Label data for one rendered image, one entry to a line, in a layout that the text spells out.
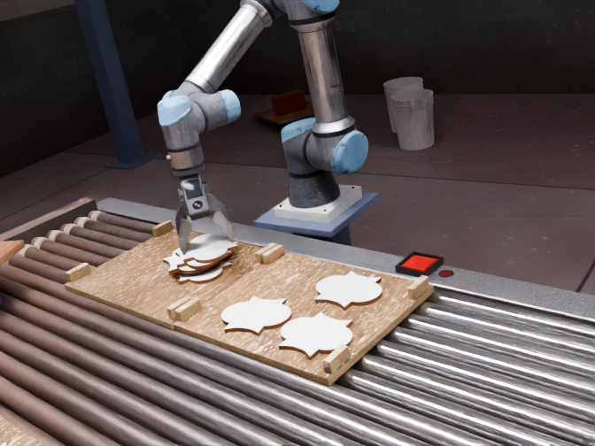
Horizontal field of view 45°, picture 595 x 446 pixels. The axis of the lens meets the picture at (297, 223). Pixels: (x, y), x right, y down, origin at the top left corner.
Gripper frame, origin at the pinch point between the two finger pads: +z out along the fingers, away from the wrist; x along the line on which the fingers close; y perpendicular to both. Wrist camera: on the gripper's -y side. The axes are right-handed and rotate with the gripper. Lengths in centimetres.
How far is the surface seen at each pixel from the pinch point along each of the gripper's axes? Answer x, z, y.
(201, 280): 3.6, 3.7, -8.3
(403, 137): -165, 89, 309
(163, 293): 12.5, 4.7, -7.7
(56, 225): 40, 6, 59
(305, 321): -13.0, 3.7, -37.9
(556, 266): -156, 98, 106
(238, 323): -0.9, 3.7, -31.6
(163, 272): 11.6, 4.7, 3.4
